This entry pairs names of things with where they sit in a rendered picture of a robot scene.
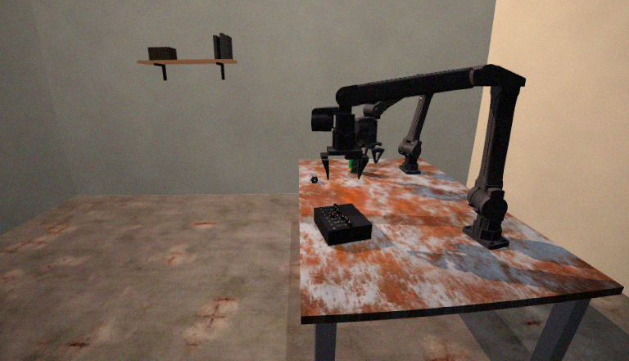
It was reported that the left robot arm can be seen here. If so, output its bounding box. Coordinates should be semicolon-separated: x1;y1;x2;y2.
311;64;526;250

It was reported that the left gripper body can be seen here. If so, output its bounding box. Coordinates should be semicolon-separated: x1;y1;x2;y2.
320;131;369;160

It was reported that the green drink can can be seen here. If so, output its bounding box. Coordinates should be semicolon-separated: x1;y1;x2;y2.
348;160;358;174

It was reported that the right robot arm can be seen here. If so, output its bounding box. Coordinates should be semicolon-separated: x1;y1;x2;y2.
355;93;434;174

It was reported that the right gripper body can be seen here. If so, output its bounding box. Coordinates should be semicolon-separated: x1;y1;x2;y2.
360;132;382;151

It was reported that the black lighting desk fader panel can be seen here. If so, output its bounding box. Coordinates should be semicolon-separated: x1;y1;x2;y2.
314;203;373;246

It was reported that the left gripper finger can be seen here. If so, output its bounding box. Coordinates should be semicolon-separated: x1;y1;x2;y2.
321;158;329;179
357;160;369;179

